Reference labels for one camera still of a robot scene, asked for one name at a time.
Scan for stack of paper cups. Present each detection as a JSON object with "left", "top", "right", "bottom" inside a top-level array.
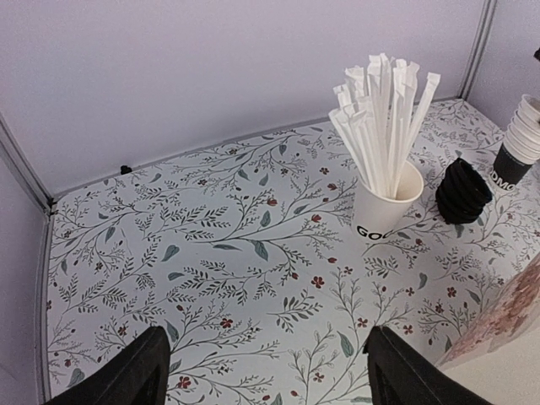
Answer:
[{"left": 490, "top": 94, "right": 539, "bottom": 192}]

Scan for floral table mat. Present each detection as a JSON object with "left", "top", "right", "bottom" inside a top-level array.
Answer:
[{"left": 46, "top": 100, "right": 539, "bottom": 404}]

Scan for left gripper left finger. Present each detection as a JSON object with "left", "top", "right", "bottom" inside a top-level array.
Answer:
[{"left": 49, "top": 327, "right": 170, "bottom": 404}]

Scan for white paper bag orange handles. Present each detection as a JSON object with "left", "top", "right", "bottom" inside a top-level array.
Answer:
[{"left": 436, "top": 256, "right": 539, "bottom": 404}]

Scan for stack of black cup lids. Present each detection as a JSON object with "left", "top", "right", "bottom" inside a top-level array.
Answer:
[{"left": 435, "top": 158, "right": 493, "bottom": 224}]

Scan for bundle of white wrapped straws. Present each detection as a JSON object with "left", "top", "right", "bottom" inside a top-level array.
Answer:
[{"left": 328, "top": 53, "right": 441, "bottom": 199}]

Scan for left aluminium frame post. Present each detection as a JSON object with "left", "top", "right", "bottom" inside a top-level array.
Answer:
[{"left": 1, "top": 116, "right": 54, "bottom": 215}]

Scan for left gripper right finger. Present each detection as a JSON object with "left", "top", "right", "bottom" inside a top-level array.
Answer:
[{"left": 364, "top": 326, "right": 487, "bottom": 405}]

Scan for white cup holding straws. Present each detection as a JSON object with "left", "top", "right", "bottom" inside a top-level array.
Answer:
[{"left": 351, "top": 161, "right": 424, "bottom": 243}]

